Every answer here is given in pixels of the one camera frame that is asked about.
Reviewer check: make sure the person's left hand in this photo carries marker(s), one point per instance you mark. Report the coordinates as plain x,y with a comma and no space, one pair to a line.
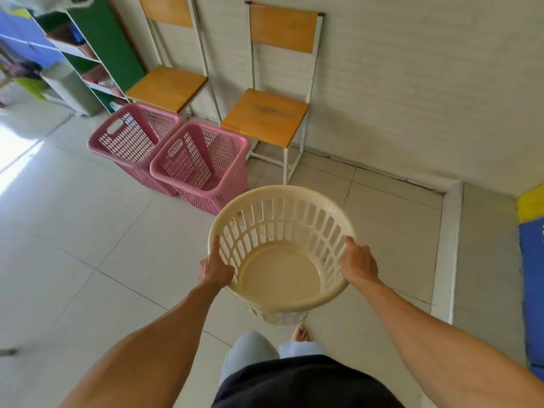
214,274

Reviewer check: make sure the person's right hand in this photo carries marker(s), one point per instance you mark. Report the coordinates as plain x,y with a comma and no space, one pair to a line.
361,267

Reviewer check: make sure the cream round laundry basket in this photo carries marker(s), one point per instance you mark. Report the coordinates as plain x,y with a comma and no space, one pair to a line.
280,276

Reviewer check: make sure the pink square laundry basket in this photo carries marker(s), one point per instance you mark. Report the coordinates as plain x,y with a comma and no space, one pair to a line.
187,184
114,155

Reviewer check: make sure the wooden chair white metal frame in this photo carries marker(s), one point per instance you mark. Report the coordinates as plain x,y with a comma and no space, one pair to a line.
165,87
265,114

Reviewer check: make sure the person's left forearm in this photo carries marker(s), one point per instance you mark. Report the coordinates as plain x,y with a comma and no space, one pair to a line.
148,356

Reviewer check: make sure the person's right forearm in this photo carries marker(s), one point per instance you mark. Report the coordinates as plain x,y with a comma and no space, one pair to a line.
459,356

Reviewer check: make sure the person's grey trousers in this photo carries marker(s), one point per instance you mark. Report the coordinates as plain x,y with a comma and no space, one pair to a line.
246,350

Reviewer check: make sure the person's bare foot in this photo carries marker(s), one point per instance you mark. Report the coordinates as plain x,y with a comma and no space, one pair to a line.
300,334

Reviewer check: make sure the person's black shirt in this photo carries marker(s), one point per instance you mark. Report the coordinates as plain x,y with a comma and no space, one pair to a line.
306,386

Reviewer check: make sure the grey concrete step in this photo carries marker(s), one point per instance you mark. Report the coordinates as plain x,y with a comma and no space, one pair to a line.
488,271

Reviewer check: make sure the small pink storage tray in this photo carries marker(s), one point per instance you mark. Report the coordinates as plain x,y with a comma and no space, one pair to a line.
85,50
97,76

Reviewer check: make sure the grey plastic trash bin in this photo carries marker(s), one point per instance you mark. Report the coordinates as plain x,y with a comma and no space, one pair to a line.
72,89

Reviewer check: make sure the green and white shelf unit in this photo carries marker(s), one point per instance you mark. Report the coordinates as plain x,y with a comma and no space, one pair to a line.
110,42

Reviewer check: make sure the blue cabinet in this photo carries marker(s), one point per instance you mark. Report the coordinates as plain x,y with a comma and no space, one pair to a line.
25,38

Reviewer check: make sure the white plastic bag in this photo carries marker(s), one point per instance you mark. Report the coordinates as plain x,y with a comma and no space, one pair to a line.
51,2

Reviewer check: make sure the yellow wall pillar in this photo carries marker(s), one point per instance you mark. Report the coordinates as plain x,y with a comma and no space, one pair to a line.
531,203

